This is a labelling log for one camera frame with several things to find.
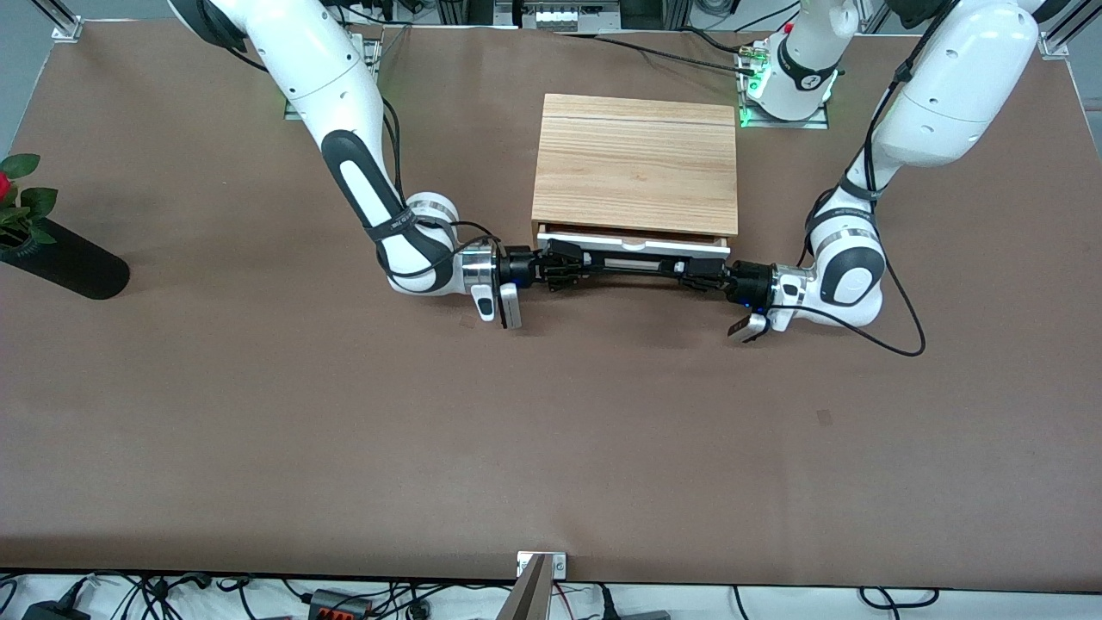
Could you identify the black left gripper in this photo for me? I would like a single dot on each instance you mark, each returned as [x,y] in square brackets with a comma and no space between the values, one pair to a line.
[751,279]

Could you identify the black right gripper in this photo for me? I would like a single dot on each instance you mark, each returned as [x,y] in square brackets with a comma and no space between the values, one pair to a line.
[519,264]

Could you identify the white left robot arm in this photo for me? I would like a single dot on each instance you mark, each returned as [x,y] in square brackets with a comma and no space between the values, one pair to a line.
[947,95]

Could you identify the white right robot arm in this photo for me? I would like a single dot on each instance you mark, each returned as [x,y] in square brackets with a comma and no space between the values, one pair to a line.
[318,69]

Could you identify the light wooden drawer cabinet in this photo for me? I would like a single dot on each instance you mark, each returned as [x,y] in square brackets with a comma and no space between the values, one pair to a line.
[637,164]

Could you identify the white power strip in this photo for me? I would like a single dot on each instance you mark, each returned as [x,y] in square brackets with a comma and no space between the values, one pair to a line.
[560,15]

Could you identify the black plug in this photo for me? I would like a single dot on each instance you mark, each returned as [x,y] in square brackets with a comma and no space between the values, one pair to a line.
[607,603]

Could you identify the black orange connector block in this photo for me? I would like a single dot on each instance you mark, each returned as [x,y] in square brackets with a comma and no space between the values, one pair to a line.
[340,605]

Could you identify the black vase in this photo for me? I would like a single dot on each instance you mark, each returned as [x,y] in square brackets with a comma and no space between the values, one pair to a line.
[77,267]

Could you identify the artificial red rose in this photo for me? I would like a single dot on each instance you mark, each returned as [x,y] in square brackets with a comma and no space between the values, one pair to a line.
[17,202]

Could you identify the black power adapter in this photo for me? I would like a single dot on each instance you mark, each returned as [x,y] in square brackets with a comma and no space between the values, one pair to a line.
[52,612]

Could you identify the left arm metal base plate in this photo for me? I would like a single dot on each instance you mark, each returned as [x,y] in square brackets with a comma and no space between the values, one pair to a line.
[816,123]

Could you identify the small metal bracket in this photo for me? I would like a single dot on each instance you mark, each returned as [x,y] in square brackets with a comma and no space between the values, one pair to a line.
[558,565]

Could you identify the grey camera pole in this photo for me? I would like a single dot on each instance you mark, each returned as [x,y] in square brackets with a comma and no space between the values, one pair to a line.
[529,598]

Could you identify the aluminium corner bracket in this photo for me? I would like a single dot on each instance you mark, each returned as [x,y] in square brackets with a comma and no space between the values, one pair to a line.
[1055,45]
[67,30]

